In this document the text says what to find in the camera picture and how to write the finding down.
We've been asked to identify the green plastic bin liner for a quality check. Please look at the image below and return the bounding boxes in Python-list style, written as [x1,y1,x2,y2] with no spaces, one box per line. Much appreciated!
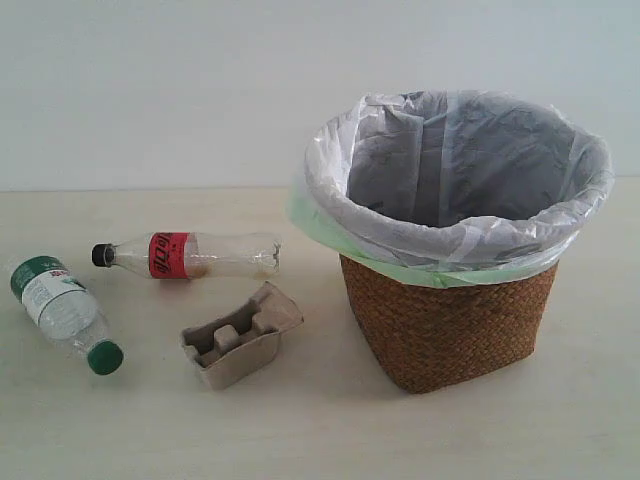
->
[287,185,556,289]

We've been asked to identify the woven brown wicker basket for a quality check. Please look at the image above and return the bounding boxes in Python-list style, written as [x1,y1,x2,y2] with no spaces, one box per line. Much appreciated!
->
[340,257,556,394]

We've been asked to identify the grey pulp cardboard tray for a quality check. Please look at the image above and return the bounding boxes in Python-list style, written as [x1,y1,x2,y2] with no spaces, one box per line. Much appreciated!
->
[180,281,304,391]

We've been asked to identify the red label cola bottle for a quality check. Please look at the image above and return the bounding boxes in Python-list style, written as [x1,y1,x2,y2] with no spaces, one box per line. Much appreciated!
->
[91,232,281,280]

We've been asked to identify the green label water bottle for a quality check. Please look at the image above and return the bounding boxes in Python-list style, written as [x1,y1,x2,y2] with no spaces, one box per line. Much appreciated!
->
[8,255,124,376]

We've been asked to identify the white plastic bin liner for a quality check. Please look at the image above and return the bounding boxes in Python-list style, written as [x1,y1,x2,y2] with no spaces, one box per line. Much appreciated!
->
[295,90,614,272]

